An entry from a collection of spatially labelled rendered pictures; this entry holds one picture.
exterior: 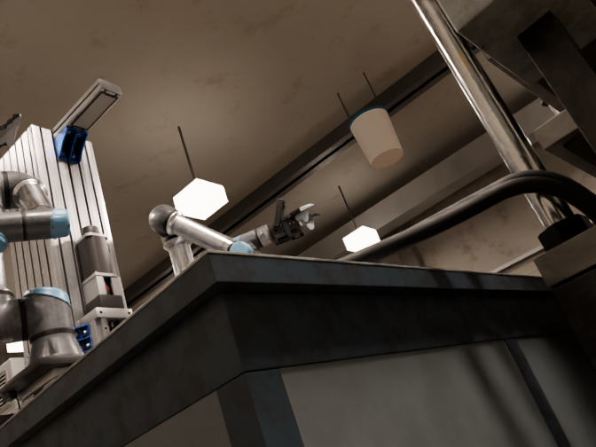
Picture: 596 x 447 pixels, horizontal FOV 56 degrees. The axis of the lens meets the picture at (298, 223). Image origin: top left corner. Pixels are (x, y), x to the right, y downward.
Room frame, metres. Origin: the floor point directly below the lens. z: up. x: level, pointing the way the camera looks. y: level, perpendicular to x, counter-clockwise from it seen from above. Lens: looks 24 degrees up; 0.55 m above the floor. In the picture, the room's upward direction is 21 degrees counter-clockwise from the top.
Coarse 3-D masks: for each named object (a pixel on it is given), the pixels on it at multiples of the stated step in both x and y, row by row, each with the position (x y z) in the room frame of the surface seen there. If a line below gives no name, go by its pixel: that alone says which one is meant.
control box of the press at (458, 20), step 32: (448, 0) 0.69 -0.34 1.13; (480, 0) 0.67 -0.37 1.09; (512, 0) 0.67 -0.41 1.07; (544, 0) 0.70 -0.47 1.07; (576, 0) 0.73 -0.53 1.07; (480, 32) 0.72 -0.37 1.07; (512, 32) 0.75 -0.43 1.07; (544, 32) 0.75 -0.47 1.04; (576, 32) 0.82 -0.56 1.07; (512, 64) 0.84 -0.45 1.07; (544, 64) 0.76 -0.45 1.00; (576, 64) 0.74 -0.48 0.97; (576, 96) 0.75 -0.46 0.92
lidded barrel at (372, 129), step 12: (372, 108) 5.86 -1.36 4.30; (384, 108) 5.96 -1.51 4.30; (360, 120) 5.90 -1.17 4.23; (372, 120) 5.87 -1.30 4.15; (384, 120) 5.91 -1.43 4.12; (360, 132) 5.96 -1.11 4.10; (372, 132) 5.89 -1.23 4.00; (384, 132) 5.89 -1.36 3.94; (360, 144) 6.06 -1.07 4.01; (372, 144) 5.92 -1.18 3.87; (384, 144) 5.89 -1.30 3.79; (396, 144) 5.95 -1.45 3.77; (372, 156) 5.98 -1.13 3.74; (384, 156) 6.02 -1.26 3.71; (396, 156) 6.13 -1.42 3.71; (372, 168) 6.19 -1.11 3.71; (384, 168) 6.31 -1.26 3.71
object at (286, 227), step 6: (282, 222) 1.92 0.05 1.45; (288, 222) 1.91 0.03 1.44; (294, 222) 1.91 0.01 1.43; (270, 228) 1.91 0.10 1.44; (276, 228) 1.93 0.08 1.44; (282, 228) 1.93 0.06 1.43; (288, 228) 1.91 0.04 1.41; (294, 228) 1.91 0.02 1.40; (300, 228) 1.91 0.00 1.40; (270, 234) 1.92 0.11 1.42; (276, 234) 1.93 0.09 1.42; (282, 234) 1.93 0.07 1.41; (288, 234) 1.91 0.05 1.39; (294, 234) 1.92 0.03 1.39; (300, 234) 1.96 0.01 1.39; (276, 240) 1.93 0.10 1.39; (282, 240) 1.95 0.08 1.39; (288, 240) 1.96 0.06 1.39
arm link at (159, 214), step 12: (156, 216) 1.81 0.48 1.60; (168, 216) 1.80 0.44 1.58; (180, 216) 1.82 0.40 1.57; (156, 228) 1.85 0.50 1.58; (168, 228) 1.82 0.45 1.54; (180, 228) 1.81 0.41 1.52; (192, 228) 1.80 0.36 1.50; (204, 228) 1.81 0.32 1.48; (192, 240) 1.82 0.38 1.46; (204, 240) 1.80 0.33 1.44; (216, 240) 1.80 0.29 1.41; (228, 240) 1.80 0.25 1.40; (252, 252) 1.80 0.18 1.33
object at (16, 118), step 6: (18, 114) 0.92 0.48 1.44; (12, 120) 0.93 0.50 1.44; (18, 120) 0.93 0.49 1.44; (0, 126) 0.95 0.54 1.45; (6, 126) 0.94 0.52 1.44; (12, 126) 0.94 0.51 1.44; (18, 126) 0.95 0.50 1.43; (0, 132) 0.95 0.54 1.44; (6, 132) 0.95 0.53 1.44; (12, 132) 0.95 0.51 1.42; (0, 138) 0.96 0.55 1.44; (6, 138) 0.95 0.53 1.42; (12, 138) 0.95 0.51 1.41; (0, 144) 0.96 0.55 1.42
